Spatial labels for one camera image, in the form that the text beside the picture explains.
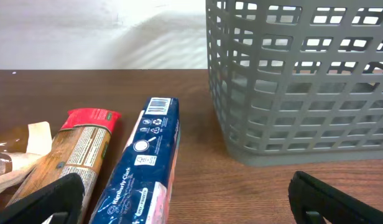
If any red brown pasta packet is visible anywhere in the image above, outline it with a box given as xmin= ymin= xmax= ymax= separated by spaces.
xmin=8 ymin=108 xmax=121 ymax=223

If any grey plastic lattice basket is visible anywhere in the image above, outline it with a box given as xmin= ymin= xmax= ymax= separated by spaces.
xmin=206 ymin=0 xmax=383 ymax=166

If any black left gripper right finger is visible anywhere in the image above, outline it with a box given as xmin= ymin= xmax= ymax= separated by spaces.
xmin=288 ymin=171 xmax=383 ymax=224

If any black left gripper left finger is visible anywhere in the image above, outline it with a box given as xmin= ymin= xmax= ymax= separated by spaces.
xmin=0 ymin=173 xmax=85 ymax=224

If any blue tissue box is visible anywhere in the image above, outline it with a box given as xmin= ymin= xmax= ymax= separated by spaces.
xmin=90 ymin=97 xmax=180 ymax=224

